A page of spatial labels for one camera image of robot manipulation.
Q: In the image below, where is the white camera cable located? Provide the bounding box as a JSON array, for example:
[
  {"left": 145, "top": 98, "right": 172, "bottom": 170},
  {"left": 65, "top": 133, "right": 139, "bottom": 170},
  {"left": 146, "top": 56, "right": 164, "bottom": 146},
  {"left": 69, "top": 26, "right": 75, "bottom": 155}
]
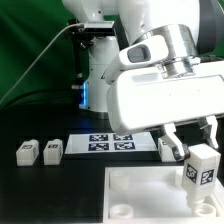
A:
[{"left": 0, "top": 23, "right": 85, "bottom": 106}]

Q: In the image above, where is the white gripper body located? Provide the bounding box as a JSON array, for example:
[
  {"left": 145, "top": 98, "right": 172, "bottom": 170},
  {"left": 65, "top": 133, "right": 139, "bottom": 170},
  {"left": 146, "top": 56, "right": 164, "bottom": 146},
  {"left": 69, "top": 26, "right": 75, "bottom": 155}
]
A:
[{"left": 106, "top": 61, "right": 224, "bottom": 135}]

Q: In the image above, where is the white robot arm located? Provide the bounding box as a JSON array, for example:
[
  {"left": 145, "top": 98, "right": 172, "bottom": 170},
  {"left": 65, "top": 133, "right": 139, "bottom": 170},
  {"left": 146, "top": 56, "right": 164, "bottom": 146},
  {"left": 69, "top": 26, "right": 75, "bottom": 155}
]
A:
[{"left": 62, "top": 0, "right": 224, "bottom": 160}]

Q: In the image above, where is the white square tabletop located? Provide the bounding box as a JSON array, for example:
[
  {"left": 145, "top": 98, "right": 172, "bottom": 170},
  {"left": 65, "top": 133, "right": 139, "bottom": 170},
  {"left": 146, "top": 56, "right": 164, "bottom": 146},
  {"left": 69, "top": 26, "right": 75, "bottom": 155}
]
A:
[{"left": 103, "top": 166, "right": 224, "bottom": 224}]

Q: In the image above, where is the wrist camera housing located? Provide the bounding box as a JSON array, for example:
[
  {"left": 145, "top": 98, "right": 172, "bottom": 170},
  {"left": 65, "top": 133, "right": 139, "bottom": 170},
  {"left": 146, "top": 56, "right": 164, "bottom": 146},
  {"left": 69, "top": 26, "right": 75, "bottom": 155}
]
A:
[{"left": 105, "top": 35, "right": 169, "bottom": 83}]

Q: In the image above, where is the silver camera on mount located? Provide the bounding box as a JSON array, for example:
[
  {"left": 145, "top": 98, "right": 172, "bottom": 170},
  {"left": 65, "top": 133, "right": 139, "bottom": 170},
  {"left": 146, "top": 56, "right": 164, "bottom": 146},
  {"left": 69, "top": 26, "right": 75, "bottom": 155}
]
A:
[{"left": 84, "top": 21, "right": 114, "bottom": 35}]

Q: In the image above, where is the white fiducial marker sheet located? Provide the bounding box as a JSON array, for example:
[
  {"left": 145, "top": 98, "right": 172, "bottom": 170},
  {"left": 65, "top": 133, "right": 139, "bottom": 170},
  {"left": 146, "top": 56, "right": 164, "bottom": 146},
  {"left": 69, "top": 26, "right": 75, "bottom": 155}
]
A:
[{"left": 65, "top": 132, "right": 157, "bottom": 155}]

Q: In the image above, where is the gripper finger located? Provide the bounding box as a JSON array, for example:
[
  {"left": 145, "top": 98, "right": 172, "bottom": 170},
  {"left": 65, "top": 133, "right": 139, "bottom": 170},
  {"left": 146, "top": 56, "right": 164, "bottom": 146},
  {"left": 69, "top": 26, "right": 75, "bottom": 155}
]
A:
[
  {"left": 198, "top": 115, "right": 218, "bottom": 149},
  {"left": 161, "top": 123, "right": 190, "bottom": 161}
]

